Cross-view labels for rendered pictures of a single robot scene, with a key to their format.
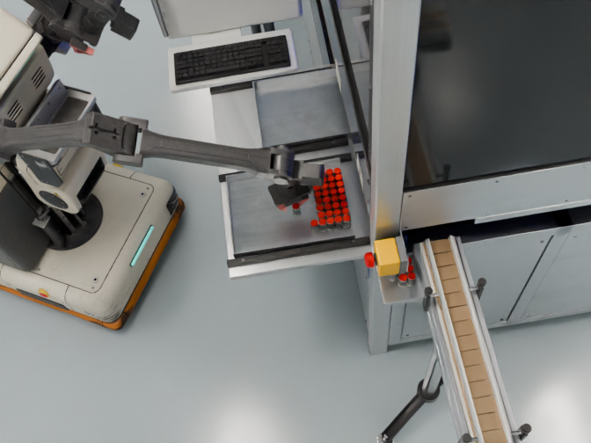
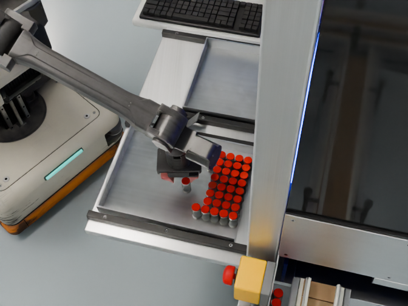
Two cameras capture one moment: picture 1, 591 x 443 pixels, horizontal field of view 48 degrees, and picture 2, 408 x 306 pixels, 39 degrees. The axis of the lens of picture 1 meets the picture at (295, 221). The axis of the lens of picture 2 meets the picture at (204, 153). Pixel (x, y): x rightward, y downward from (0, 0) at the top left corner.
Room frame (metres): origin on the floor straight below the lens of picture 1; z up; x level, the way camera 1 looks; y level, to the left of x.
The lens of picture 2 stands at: (0.28, -0.26, 2.13)
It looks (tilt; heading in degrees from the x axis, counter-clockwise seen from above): 57 degrees down; 16
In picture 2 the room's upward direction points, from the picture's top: 4 degrees counter-clockwise
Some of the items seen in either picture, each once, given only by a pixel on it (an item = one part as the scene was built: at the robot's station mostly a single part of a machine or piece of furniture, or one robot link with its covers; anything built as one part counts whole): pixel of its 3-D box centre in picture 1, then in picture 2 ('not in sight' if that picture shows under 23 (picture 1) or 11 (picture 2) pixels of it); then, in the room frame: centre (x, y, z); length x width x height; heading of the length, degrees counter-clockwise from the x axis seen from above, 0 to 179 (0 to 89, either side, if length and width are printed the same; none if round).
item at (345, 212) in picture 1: (342, 198); (240, 191); (0.96, -0.14, 0.90); 0.18 x 0.02 x 0.05; 178
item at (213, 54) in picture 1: (230, 58); (203, 10); (1.64, 0.11, 0.82); 0.40 x 0.14 x 0.02; 88
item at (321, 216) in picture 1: (318, 201); (214, 185); (0.96, -0.08, 0.90); 0.18 x 0.02 x 0.05; 178
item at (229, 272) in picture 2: (371, 259); (232, 275); (0.71, -0.17, 0.99); 0.04 x 0.04 x 0.04; 89
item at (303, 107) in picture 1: (310, 107); (254, 84); (1.30, -0.11, 0.90); 0.34 x 0.26 x 0.04; 89
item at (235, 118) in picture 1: (297, 161); (215, 135); (1.13, -0.04, 0.87); 0.70 x 0.48 x 0.02; 179
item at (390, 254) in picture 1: (389, 257); (253, 280); (0.71, -0.22, 1.00); 0.08 x 0.07 x 0.07; 89
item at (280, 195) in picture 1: (288, 185); (178, 154); (0.95, 0.00, 1.04); 0.10 x 0.07 x 0.07; 103
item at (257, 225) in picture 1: (288, 207); (180, 179); (0.96, 0.01, 0.90); 0.34 x 0.26 x 0.04; 88
